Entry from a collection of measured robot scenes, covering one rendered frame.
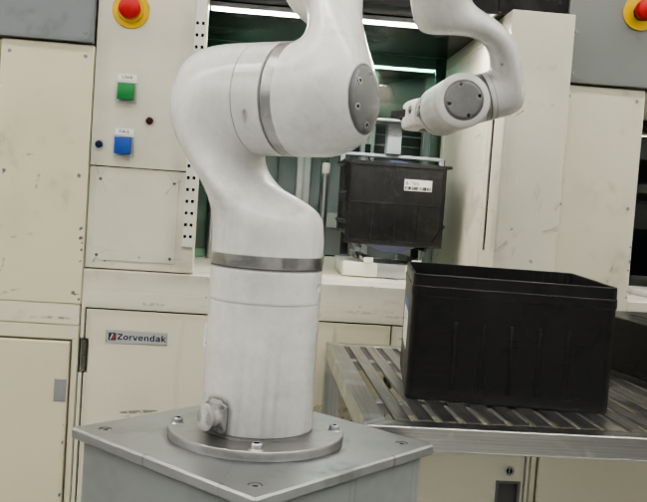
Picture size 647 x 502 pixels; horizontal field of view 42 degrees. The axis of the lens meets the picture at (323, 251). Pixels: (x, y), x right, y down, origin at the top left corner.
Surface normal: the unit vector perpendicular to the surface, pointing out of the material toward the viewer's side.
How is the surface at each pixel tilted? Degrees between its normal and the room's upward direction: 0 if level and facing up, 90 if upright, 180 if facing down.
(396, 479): 90
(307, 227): 81
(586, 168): 90
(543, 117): 90
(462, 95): 90
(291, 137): 138
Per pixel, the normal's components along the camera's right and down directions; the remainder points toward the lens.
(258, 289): -0.05, 0.05
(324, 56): -0.01, -0.40
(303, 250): 0.68, 0.07
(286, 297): 0.43, 0.07
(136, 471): -0.65, 0.00
